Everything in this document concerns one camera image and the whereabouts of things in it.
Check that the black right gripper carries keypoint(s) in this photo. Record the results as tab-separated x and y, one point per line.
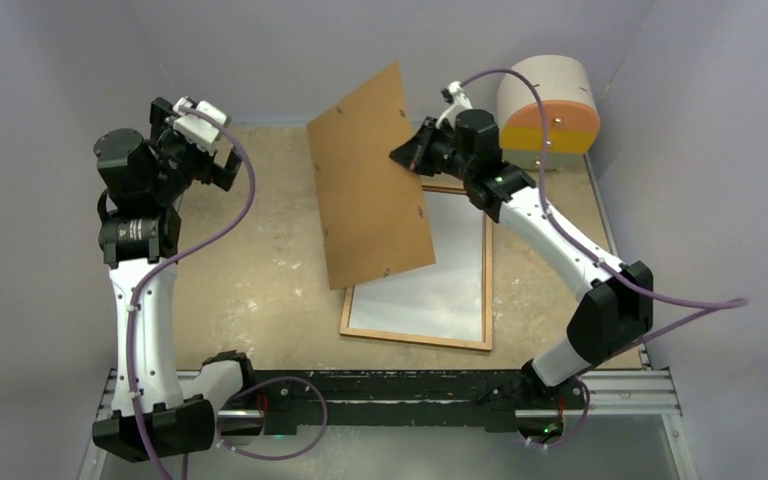
413	153

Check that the round pastel drawer cabinet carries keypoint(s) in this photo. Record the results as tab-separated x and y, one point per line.
574	123

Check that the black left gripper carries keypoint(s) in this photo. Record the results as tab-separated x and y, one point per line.
164	133

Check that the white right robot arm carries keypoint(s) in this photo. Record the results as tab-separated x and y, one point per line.
612	311

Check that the brown frame backing board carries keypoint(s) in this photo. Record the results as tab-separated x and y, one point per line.
372	210

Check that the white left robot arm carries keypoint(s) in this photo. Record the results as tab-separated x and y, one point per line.
139	298

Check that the wooden picture frame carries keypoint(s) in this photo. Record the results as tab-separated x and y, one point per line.
486	285

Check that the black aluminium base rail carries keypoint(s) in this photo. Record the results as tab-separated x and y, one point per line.
494	400

